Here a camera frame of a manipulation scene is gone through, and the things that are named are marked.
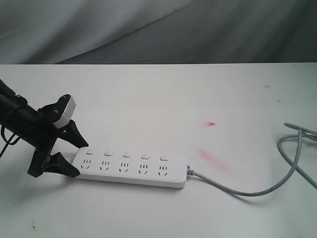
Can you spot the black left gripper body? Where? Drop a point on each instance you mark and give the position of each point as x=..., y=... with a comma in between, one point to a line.
x=44, y=135

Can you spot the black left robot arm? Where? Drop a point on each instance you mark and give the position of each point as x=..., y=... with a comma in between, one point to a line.
x=16, y=117

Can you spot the grey backdrop cloth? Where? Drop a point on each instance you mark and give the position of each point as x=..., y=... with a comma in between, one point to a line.
x=157, y=31

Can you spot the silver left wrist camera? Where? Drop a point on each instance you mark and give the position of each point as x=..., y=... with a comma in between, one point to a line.
x=63, y=110

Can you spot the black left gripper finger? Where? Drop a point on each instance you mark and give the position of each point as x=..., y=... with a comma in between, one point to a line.
x=57, y=164
x=72, y=135

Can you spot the white five-outlet power strip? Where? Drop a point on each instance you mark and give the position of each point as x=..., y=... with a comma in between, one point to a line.
x=132, y=167

